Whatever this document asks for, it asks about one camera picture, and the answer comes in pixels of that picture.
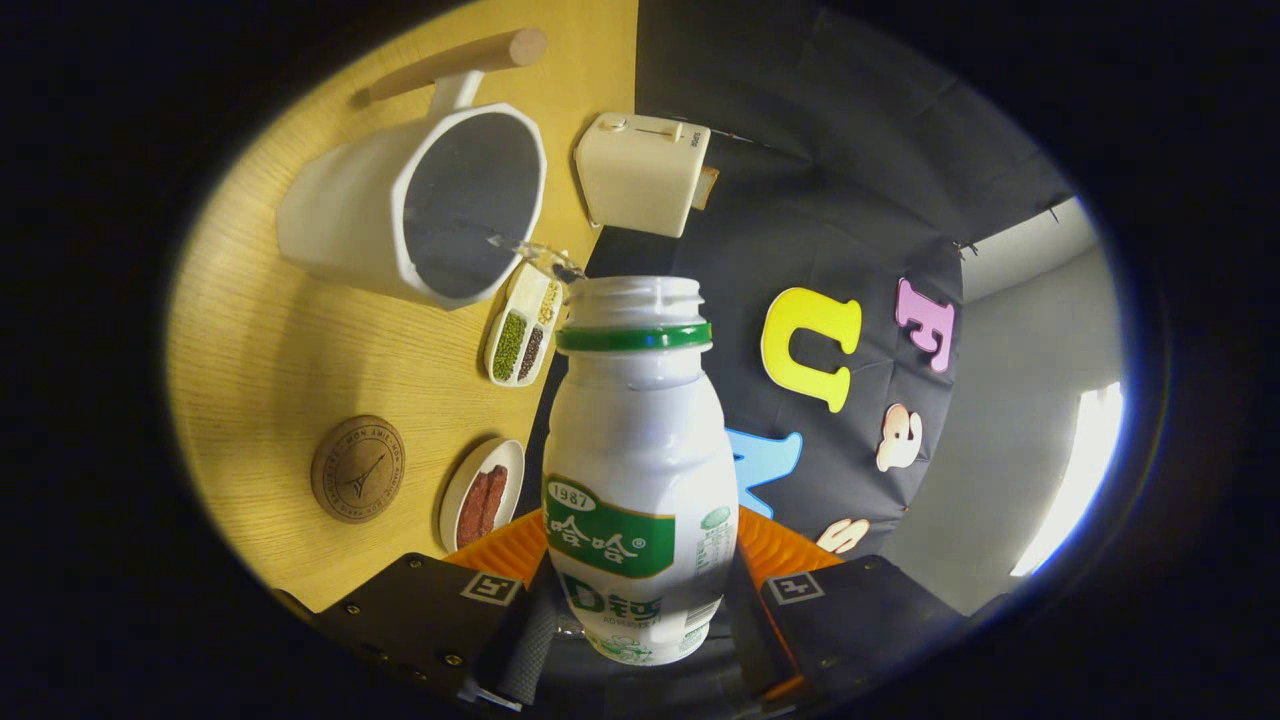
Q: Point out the white juice bottle green label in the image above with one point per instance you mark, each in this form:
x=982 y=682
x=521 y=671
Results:
x=640 y=450

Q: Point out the cream toaster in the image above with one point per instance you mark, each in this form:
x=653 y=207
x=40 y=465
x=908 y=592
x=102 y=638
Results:
x=635 y=175

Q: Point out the black backdrop cloth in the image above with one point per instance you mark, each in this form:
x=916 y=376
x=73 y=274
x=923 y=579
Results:
x=800 y=200

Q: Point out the white round plate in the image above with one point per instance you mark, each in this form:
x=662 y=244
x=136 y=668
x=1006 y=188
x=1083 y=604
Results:
x=455 y=495

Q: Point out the round wooden coaster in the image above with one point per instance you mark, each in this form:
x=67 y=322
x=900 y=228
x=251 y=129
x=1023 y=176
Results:
x=357 y=470

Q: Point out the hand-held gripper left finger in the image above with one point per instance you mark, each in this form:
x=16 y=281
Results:
x=420 y=620

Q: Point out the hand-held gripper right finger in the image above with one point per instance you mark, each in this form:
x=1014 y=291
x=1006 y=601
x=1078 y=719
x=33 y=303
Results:
x=860 y=620

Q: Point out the red meat slice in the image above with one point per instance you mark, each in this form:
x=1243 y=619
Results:
x=470 y=515
x=495 y=495

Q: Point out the toasted bread slice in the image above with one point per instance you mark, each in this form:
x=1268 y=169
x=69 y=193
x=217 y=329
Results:
x=706 y=188

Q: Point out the white divided dish with beans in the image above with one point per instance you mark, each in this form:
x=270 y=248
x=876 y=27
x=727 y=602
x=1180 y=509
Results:
x=510 y=345

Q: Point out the wooden table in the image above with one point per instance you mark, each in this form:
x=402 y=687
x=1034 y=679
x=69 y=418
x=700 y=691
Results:
x=270 y=350

